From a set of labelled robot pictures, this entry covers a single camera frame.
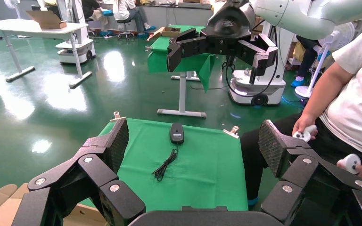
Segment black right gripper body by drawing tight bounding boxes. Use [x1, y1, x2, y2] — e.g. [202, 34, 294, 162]
[206, 37, 241, 57]

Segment operator right hand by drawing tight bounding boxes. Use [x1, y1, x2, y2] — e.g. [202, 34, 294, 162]
[292, 113, 318, 136]

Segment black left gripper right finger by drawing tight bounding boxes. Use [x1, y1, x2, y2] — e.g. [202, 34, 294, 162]
[258, 119, 362, 226]

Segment white handheld controller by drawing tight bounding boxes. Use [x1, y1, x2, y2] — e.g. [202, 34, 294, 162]
[337, 153, 362, 175]
[293, 124, 318, 144]

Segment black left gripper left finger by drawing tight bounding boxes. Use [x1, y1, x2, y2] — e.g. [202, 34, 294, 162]
[10, 118, 146, 226]

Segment white pedestal fan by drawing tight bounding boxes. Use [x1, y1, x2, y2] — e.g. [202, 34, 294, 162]
[295, 22, 355, 99]

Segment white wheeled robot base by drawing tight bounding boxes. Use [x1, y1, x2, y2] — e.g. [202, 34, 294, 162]
[228, 22, 296, 107]
[55, 0, 97, 65]

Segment person in dark trousers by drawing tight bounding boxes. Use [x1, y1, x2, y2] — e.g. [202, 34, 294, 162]
[290, 35, 323, 88]

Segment white table with T-legs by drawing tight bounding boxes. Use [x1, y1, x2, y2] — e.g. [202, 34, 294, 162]
[0, 18, 93, 90]

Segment silver metal spring clip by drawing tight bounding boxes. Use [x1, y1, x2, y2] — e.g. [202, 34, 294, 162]
[109, 111, 127, 122]
[223, 125, 240, 139]

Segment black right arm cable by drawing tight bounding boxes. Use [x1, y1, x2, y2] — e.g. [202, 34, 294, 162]
[224, 18, 280, 98]

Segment small flat cardboard box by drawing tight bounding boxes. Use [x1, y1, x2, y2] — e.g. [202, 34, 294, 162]
[146, 26, 182, 42]

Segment open flat cardboard box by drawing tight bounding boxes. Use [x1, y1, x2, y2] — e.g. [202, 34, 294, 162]
[0, 183, 108, 226]

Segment grey distant table frame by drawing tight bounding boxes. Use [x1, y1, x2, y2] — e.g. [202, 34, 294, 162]
[156, 71, 207, 120]

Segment operator right forearm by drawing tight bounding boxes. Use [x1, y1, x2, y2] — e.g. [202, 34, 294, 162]
[303, 62, 358, 125]

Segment green tablecloth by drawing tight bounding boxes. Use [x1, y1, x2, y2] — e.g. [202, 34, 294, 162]
[79, 118, 249, 213]

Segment small white fan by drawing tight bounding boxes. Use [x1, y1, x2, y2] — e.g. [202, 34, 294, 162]
[3, 0, 23, 20]

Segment operator in white t-shirt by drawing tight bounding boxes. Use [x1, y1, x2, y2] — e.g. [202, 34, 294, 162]
[240, 18, 362, 209]

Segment seated person white coat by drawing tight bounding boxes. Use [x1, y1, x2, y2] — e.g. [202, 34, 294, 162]
[112, 0, 157, 39]

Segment black swivel stool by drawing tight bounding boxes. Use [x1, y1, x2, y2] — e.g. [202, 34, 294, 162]
[116, 19, 136, 40]

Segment seated person dark clothes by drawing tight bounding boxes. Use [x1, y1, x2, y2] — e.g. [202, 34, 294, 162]
[81, 0, 115, 40]

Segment open brown cardboard carton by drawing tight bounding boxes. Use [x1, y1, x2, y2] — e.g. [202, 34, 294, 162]
[25, 10, 68, 30]

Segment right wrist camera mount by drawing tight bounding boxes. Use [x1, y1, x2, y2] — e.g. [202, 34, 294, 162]
[201, 2, 257, 40]

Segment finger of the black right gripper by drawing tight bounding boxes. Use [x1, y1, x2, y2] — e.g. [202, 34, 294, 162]
[167, 27, 209, 73]
[236, 33, 279, 85]

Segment black wired computer mouse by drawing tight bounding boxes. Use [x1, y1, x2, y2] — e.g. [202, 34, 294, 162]
[151, 122, 185, 183]

